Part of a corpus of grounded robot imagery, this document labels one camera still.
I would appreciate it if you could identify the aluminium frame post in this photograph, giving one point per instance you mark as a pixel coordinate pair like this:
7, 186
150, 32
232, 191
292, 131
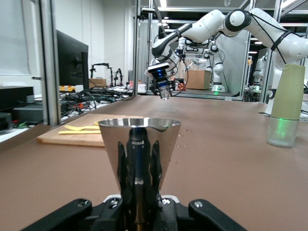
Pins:
136, 48
49, 72

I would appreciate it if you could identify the black computer monitor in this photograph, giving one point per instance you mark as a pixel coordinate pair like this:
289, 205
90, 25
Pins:
69, 60

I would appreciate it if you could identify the yellow plastic knife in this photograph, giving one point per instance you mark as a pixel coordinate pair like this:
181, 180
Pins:
79, 132

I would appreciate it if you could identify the large cardboard box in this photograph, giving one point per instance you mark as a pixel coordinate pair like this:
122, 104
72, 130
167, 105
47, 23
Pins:
197, 80

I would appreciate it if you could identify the glass bottle with green sleeve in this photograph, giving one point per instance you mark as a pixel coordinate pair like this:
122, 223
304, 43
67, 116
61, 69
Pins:
287, 91

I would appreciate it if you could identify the wooden cutting board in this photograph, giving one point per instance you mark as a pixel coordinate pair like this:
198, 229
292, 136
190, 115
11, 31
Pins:
72, 139

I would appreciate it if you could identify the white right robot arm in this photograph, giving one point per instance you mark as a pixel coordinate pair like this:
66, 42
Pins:
209, 24

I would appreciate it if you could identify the brown table cover sheet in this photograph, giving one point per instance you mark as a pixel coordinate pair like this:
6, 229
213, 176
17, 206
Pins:
240, 180

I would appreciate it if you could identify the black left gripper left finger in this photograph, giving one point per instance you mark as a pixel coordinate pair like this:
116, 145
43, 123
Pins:
72, 216

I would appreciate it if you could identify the yellow plastic fork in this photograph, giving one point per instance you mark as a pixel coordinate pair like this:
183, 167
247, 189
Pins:
81, 127

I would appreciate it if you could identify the clear shot glass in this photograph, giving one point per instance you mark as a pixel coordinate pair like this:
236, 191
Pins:
165, 94

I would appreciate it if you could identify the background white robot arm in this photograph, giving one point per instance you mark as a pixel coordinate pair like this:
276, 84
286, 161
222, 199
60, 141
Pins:
217, 69

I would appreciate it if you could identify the steel jigger measuring cup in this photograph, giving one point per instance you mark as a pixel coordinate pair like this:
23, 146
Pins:
168, 134

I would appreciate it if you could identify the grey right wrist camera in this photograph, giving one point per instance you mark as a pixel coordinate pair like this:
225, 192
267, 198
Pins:
157, 68

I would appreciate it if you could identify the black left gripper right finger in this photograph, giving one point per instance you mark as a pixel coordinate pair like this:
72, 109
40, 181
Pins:
204, 216

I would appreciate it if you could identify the small cardboard box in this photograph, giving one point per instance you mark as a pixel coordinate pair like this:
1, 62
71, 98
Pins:
97, 83

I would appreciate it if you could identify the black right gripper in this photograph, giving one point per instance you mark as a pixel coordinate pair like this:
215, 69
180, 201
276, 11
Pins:
161, 81

